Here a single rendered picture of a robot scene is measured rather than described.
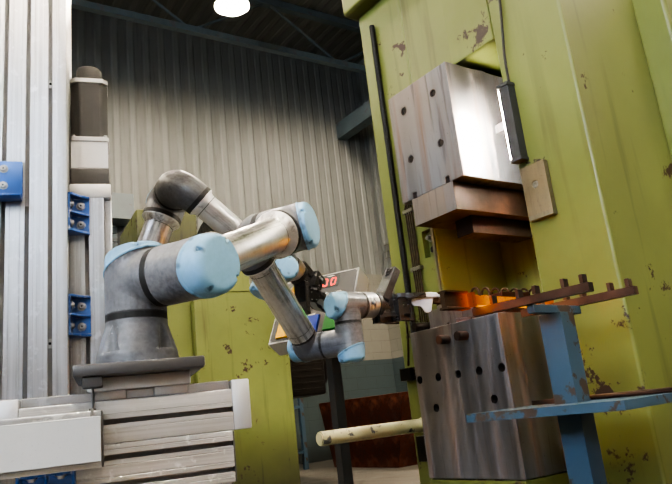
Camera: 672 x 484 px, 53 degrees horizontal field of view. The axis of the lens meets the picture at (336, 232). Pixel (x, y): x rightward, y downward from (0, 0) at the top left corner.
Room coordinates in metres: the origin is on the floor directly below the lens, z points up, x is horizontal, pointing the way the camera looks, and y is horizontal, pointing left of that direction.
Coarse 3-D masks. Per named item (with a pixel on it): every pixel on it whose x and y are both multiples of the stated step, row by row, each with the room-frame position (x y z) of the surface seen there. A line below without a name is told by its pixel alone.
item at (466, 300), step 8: (440, 296) 1.56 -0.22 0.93; (448, 296) 1.56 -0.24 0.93; (456, 296) 1.58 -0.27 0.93; (464, 296) 1.60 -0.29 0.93; (472, 296) 1.60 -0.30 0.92; (480, 296) 1.63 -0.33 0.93; (488, 296) 1.65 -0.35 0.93; (448, 304) 1.56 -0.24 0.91; (456, 304) 1.58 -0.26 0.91; (464, 304) 1.60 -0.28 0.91; (472, 304) 1.60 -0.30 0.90; (480, 304) 1.63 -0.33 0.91; (488, 304) 1.65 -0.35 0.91
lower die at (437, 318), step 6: (438, 306) 2.16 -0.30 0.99; (432, 312) 2.19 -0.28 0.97; (438, 312) 2.17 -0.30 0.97; (444, 312) 2.15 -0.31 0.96; (450, 312) 2.12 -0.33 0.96; (456, 312) 2.10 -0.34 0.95; (462, 312) 2.08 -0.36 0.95; (468, 312) 2.06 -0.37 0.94; (432, 318) 2.19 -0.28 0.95; (438, 318) 2.17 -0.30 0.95; (444, 318) 2.15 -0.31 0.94; (450, 318) 2.13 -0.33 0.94; (432, 324) 2.20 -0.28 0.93; (438, 324) 2.17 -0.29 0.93; (444, 324) 2.15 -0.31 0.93
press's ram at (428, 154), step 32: (448, 64) 2.01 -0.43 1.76; (416, 96) 2.13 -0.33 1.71; (448, 96) 2.01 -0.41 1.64; (480, 96) 2.09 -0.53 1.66; (416, 128) 2.15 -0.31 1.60; (448, 128) 2.03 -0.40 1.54; (480, 128) 2.07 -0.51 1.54; (416, 160) 2.17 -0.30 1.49; (448, 160) 2.05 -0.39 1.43; (480, 160) 2.06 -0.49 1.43; (416, 192) 2.20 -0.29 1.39
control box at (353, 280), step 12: (324, 276) 2.50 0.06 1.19; (336, 276) 2.47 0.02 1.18; (348, 276) 2.44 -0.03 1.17; (360, 276) 2.43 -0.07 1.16; (324, 288) 2.47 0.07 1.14; (336, 288) 2.44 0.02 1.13; (348, 288) 2.41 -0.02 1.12; (360, 288) 2.42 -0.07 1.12; (312, 312) 2.44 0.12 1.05; (276, 324) 2.51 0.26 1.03; (276, 348) 2.49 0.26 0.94
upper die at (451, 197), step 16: (432, 192) 2.12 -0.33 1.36; (448, 192) 2.07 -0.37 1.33; (464, 192) 2.07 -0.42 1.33; (480, 192) 2.12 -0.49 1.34; (496, 192) 2.16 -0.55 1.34; (512, 192) 2.21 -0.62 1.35; (416, 208) 2.19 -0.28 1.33; (432, 208) 2.13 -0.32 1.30; (448, 208) 2.08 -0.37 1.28; (464, 208) 2.07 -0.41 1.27; (480, 208) 2.11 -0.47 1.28; (496, 208) 2.16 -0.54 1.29; (512, 208) 2.20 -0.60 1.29; (416, 224) 2.20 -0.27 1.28; (432, 224) 2.21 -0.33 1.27; (448, 224) 2.23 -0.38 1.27
